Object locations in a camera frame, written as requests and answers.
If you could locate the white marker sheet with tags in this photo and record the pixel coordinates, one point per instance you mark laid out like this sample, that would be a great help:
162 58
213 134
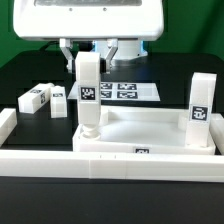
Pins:
129 91

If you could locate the white U-shaped obstacle fence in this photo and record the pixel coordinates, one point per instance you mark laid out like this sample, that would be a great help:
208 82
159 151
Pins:
107 165

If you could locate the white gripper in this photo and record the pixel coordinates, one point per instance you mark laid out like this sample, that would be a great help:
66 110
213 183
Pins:
89 20

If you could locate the white desk tabletop panel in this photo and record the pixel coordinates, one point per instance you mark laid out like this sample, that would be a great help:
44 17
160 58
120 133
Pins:
141 130

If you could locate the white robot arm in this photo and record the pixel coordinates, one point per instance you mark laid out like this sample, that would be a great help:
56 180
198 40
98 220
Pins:
129 50

